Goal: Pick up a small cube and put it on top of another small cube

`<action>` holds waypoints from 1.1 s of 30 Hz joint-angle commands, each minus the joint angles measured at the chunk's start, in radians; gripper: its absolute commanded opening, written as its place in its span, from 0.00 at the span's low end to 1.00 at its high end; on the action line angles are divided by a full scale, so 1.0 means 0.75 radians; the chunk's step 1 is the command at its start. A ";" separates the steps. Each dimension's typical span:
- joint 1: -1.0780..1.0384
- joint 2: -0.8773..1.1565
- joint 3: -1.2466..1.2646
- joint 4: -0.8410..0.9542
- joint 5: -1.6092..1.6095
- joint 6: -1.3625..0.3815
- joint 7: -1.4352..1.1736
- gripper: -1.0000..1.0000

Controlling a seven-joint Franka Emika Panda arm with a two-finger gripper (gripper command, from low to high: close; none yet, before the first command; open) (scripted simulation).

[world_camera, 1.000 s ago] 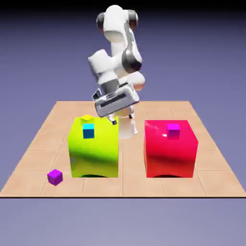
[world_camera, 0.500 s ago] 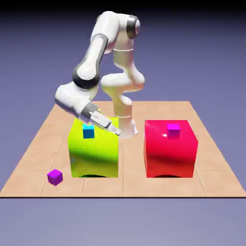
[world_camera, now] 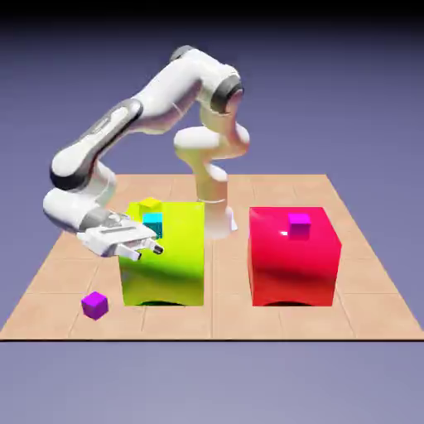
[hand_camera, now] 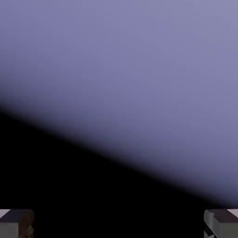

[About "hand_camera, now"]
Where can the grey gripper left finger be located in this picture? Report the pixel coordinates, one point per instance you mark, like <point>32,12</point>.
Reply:
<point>13,226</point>

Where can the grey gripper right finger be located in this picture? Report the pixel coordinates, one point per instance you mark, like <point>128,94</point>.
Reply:
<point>223,226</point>

